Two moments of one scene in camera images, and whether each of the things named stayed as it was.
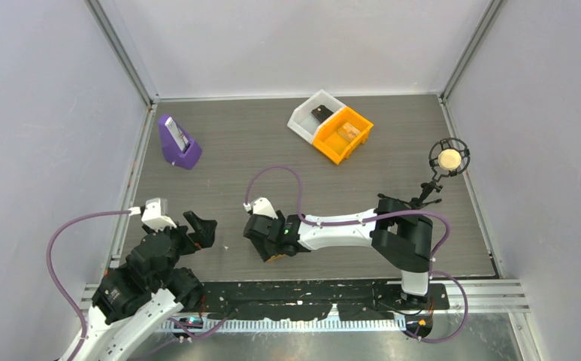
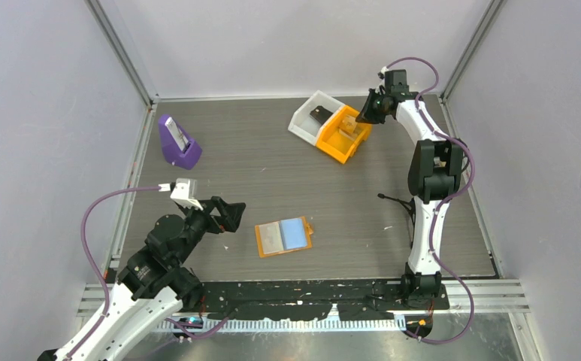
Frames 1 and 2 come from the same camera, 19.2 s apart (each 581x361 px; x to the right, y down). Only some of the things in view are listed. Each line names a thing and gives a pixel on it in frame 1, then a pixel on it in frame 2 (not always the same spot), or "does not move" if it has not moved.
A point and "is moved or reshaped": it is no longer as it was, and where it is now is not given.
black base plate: [314, 299] does not move
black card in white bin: [322, 113] does not move
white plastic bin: [308, 116] does not move
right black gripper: [265, 251] to [367, 116]
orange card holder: [276, 257] is moved or reshaped
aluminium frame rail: [484, 295] does not move
